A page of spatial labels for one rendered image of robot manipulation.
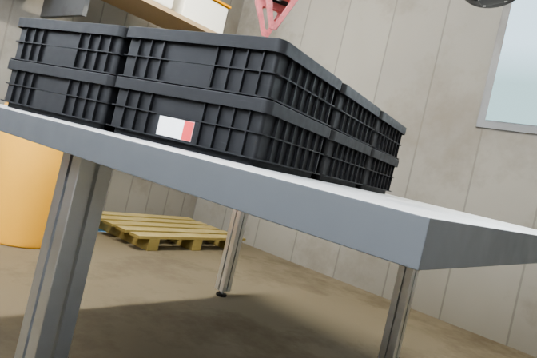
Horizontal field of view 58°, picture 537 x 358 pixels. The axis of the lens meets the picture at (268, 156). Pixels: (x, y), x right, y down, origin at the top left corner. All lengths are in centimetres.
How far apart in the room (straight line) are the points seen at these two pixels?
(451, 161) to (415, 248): 302
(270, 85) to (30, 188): 204
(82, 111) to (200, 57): 33
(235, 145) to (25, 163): 196
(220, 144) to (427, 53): 285
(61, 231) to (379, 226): 56
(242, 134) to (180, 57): 23
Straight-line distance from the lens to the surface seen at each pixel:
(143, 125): 103
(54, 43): 131
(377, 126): 143
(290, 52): 89
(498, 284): 328
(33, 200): 277
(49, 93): 127
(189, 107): 96
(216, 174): 50
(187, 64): 98
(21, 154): 275
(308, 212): 42
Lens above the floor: 71
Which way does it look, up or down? 1 degrees up
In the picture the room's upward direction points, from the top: 13 degrees clockwise
